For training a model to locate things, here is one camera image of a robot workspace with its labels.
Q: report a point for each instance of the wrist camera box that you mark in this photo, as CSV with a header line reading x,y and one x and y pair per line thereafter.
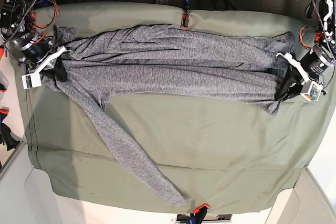
x,y
311,91
31,80

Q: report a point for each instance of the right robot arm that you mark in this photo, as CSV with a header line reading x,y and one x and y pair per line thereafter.
x,y
19,26

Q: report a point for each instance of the green table cloth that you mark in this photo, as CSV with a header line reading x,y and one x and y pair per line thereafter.
x,y
233,156

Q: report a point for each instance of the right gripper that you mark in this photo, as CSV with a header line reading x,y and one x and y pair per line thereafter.
x,y
34,55

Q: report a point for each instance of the orange black bottom clamp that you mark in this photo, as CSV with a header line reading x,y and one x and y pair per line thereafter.
x,y
198,214

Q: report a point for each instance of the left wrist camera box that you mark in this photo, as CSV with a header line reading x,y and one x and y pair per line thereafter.
x,y
311,91

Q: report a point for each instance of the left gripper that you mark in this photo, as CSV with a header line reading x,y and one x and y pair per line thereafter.
x,y
310,67

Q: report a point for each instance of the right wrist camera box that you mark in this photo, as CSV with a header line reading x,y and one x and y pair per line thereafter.
x,y
31,80

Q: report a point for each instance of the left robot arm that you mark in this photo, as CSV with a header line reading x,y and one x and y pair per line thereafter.
x,y
324,36

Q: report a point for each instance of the grey long-sleeve shirt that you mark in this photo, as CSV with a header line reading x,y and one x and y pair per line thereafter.
x,y
164,59

